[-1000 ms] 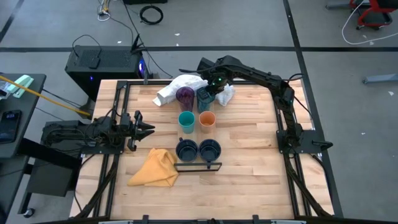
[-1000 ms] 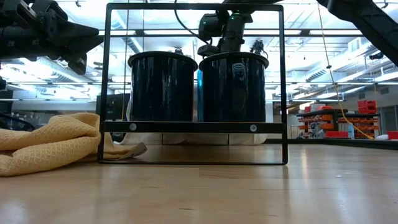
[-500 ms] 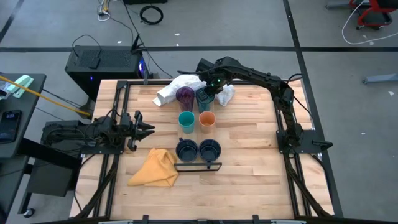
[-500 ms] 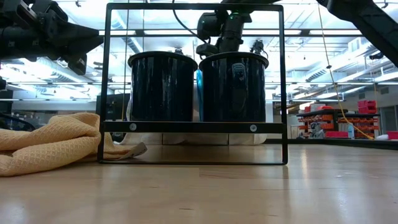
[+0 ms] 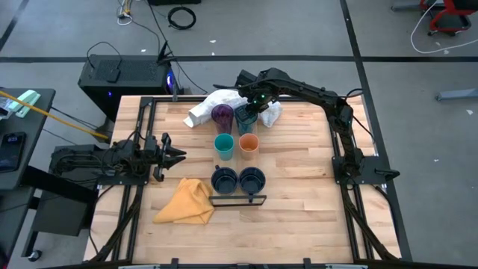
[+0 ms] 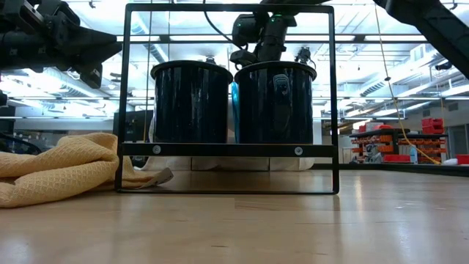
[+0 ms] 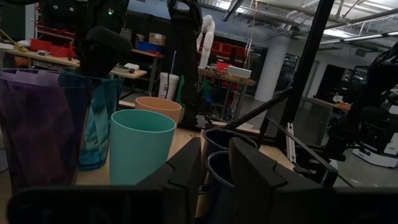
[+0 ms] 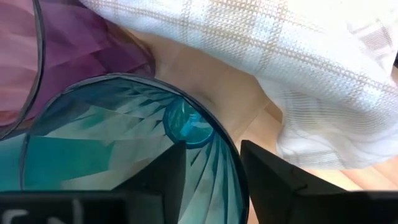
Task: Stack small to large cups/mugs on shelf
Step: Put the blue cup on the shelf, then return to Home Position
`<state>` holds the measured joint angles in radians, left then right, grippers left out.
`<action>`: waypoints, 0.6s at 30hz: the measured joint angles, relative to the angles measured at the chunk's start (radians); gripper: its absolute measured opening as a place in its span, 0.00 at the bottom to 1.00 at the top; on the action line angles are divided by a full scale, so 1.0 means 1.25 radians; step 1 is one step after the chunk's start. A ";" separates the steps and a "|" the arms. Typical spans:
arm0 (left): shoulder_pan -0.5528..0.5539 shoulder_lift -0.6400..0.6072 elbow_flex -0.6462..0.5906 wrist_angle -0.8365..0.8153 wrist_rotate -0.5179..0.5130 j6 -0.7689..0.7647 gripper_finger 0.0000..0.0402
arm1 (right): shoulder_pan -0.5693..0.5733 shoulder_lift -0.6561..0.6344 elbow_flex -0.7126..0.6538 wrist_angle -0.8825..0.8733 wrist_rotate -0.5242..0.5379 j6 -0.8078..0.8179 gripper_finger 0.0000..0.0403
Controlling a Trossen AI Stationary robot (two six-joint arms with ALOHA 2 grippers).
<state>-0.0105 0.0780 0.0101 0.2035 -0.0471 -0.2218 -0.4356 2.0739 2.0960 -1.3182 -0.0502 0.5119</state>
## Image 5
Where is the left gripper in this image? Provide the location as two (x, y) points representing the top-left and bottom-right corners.
(146, 132), (187, 183)

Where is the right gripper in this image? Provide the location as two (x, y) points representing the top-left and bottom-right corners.
(238, 82), (279, 121)

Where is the teal faceted tumbler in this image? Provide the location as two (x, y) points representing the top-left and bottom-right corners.
(234, 105), (259, 136)

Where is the purple plastic tumbler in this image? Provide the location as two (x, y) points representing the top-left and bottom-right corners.
(211, 103), (235, 135)

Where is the orange plastic cup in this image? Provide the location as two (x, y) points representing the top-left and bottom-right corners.
(238, 132), (261, 161)

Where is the green plastic cup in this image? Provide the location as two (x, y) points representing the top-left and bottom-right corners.
(213, 133), (235, 161)

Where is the dark blue enamel mug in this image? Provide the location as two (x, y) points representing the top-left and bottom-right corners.
(210, 164), (239, 196)
(238, 166), (267, 205)

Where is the white cloth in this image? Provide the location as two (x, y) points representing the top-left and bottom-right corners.
(183, 89), (284, 129)

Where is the yellow waffle cloth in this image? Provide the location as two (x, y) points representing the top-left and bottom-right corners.
(152, 177), (216, 225)

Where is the black computer tower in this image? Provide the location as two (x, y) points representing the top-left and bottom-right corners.
(78, 55), (181, 121)

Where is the black wifi antenna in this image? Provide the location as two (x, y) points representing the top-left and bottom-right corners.
(156, 40), (177, 65)

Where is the black metal stand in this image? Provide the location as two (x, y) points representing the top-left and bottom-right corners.
(21, 166), (100, 259)

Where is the black desk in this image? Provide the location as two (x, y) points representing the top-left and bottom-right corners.
(0, 87), (57, 191)

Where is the mint green stapler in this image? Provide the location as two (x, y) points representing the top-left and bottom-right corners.
(7, 90), (41, 119)

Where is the black smartphone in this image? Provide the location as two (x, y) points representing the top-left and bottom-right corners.
(0, 132), (28, 173)

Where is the grey metal floor bar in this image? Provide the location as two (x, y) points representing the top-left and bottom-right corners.
(435, 88), (478, 102)

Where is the red chair base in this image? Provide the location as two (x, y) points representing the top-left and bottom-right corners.
(420, 0), (478, 37)

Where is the black aluminium rig frame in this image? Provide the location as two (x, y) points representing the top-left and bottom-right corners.
(89, 95), (403, 267)

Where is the black metal wire rack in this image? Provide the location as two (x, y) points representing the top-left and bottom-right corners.
(209, 111), (267, 207)

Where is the black floor cable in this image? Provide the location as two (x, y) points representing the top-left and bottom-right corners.
(147, 0), (208, 95)

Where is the coiled black cable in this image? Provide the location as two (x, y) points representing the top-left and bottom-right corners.
(167, 6), (197, 31)

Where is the yellow cable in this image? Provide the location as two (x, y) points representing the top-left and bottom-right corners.
(0, 90), (110, 141)

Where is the white floor cable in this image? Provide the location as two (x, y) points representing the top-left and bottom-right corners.
(410, 0), (478, 55)

